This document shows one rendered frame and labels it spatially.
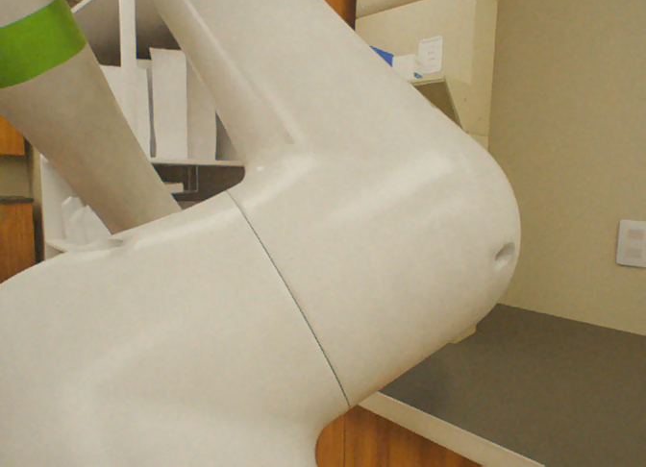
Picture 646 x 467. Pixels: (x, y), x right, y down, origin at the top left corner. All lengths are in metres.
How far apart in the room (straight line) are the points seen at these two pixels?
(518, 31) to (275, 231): 1.32
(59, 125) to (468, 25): 0.80
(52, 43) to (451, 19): 0.79
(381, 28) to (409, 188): 0.98
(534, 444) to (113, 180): 0.66
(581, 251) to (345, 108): 1.18
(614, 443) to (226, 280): 0.71
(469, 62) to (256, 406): 0.90
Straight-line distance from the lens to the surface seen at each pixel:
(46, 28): 0.48
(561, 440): 0.78
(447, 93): 0.91
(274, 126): 0.23
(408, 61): 0.98
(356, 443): 0.93
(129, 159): 0.53
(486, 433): 0.74
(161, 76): 1.94
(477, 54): 1.03
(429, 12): 1.08
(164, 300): 0.18
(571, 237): 1.36
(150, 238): 0.20
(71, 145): 0.51
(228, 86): 0.26
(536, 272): 1.39
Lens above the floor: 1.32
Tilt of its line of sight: 7 degrees down
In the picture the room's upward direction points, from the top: 1 degrees clockwise
